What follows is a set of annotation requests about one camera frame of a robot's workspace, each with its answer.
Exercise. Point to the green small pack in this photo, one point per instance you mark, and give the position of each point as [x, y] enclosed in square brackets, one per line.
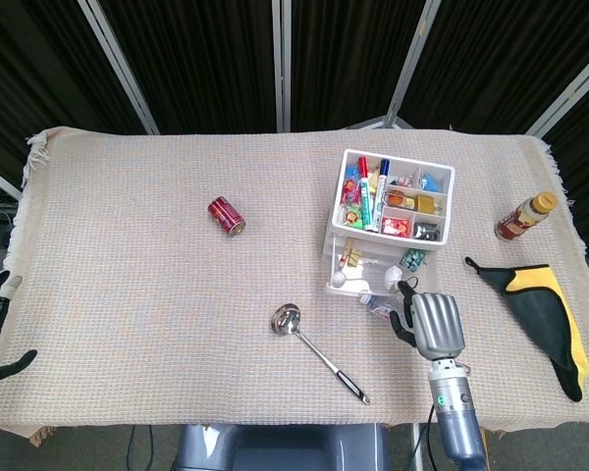
[413, 259]

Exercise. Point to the white object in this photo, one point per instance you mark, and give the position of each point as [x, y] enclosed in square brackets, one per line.
[392, 276]

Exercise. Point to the white plastic drawer organizer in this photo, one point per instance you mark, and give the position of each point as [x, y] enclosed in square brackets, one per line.
[337, 191]

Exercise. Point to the white marker blue cap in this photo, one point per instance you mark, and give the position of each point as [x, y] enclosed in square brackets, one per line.
[383, 184]

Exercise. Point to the tea bottle yellow cap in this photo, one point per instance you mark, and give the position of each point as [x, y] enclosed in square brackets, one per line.
[522, 216]

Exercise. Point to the red drink can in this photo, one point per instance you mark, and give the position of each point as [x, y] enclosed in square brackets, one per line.
[226, 217]

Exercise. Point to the green and yellow cloth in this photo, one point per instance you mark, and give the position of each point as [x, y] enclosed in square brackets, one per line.
[540, 314]

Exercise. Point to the beige woven tablecloth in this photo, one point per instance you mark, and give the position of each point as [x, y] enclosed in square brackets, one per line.
[152, 294]

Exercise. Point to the red sweet packet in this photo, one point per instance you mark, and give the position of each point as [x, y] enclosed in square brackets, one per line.
[396, 225]

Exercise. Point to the yellow green sweet packet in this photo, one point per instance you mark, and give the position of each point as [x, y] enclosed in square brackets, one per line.
[354, 216]

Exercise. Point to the grey screen frame post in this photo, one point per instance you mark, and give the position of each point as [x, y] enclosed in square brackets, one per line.
[0, 180]
[123, 73]
[281, 64]
[412, 59]
[569, 90]

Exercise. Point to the clear plastic drawer with ball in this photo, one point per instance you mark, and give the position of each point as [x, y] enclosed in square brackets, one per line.
[368, 277]

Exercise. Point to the green marker red cap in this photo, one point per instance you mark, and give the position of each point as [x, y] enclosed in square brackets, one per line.
[368, 201]

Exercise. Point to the white ping pong ball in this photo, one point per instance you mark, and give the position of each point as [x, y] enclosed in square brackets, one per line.
[338, 279]

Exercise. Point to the blue plastic packet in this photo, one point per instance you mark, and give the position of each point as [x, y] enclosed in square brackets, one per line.
[431, 183]

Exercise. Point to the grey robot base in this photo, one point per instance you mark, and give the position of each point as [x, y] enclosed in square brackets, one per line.
[275, 449]

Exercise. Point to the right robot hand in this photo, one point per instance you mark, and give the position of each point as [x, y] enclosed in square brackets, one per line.
[437, 324]

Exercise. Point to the wooden clothespin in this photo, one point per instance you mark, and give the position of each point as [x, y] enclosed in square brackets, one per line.
[349, 252]

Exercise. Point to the red snack packet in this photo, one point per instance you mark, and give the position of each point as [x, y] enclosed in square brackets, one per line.
[351, 191]

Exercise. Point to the clear plastic water bottle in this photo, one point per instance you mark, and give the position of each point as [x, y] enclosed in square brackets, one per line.
[378, 306]

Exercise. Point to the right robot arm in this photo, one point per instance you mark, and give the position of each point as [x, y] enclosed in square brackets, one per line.
[456, 417]

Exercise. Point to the black small clip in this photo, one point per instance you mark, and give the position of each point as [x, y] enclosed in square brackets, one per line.
[428, 231]

